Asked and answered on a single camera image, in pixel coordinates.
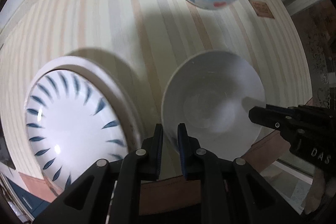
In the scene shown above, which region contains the white plate blue leaf pattern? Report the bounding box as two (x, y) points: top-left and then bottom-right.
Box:
(25, 70), (128, 189)

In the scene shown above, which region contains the person's right hand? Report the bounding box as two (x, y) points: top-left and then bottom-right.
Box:
(304, 168), (335, 214)

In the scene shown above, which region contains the brown label on mat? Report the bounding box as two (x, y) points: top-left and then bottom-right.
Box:
(248, 0), (274, 19)

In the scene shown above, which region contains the striped beige place mat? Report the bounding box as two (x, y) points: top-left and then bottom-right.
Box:
(0, 0), (314, 217)

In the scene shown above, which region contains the plain white bowl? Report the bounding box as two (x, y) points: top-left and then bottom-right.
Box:
(161, 51), (265, 160)

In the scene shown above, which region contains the plain white plate underneath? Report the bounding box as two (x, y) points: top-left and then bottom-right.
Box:
(26, 56), (145, 152)

